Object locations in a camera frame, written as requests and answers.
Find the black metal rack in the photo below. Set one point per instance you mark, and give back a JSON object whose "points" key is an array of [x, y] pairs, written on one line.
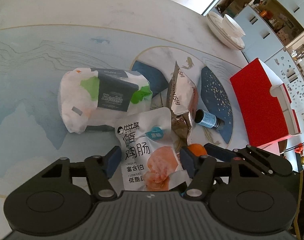
{"points": [[294, 152]]}

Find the small dark blue-label bottle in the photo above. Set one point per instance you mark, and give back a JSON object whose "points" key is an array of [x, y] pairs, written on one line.
{"points": [[208, 120]]}

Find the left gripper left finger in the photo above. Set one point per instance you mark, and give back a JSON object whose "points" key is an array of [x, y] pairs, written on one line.
{"points": [[98, 170]]}

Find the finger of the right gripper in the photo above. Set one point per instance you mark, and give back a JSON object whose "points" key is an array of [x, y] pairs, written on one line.
{"points": [[221, 154]]}

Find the stacked white plates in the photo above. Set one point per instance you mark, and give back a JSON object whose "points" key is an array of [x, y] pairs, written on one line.
{"points": [[215, 23]]}

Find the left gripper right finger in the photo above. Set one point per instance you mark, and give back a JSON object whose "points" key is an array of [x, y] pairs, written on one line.
{"points": [[206, 174]]}

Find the red cardboard box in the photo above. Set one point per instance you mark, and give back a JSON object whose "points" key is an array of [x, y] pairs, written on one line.
{"points": [[265, 104]]}

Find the white ceramic bowl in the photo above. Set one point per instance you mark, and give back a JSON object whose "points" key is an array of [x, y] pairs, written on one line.
{"points": [[231, 27]]}

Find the chicken sausage snack packet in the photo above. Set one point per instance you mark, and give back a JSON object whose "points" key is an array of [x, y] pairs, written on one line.
{"points": [[149, 161]]}

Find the white green tissue pack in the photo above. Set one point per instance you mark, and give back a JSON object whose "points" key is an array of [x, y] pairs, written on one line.
{"points": [[93, 99]]}

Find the wall cabinet shelving unit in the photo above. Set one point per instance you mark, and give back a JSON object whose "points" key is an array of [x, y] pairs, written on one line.
{"points": [[269, 27]]}

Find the orange tangerine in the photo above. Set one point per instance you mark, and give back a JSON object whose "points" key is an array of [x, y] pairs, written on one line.
{"points": [[197, 149]]}

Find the silver foil snack bag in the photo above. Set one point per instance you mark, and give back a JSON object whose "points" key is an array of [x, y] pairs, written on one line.
{"points": [[182, 100]]}

